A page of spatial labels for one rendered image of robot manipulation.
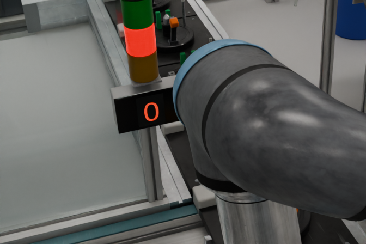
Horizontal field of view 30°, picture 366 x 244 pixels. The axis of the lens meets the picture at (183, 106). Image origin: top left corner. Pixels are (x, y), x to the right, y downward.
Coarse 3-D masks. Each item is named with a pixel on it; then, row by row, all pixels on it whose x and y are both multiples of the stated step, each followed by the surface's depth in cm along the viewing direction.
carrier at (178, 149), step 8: (168, 128) 150; (176, 128) 151; (184, 128) 153; (168, 136) 150; (176, 136) 150; (184, 136) 150; (168, 144) 149; (176, 144) 148; (184, 144) 148; (176, 152) 145; (184, 152) 145; (176, 160) 143; (184, 160) 143; (192, 160) 143; (184, 168) 141; (192, 168) 141; (184, 176) 139; (192, 176) 138; (192, 184) 136; (192, 192) 136
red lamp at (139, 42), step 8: (152, 24) 110; (128, 32) 110; (136, 32) 109; (144, 32) 109; (152, 32) 110; (128, 40) 111; (136, 40) 110; (144, 40) 110; (152, 40) 111; (128, 48) 112; (136, 48) 111; (144, 48) 111; (152, 48) 112; (136, 56) 112; (144, 56) 112
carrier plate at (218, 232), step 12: (204, 216) 129; (216, 216) 128; (312, 216) 127; (324, 216) 127; (216, 228) 126; (312, 228) 124; (324, 228) 124; (336, 228) 124; (216, 240) 123; (312, 240) 122; (324, 240) 122; (336, 240) 122; (348, 240) 121
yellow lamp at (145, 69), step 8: (128, 56) 113; (152, 56) 112; (128, 64) 115; (136, 64) 112; (144, 64) 112; (152, 64) 113; (136, 72) 113; (144, 72) 113; (152, 72) 114; (136, 80) 114; (144, 80) 114; (152, 80) 115
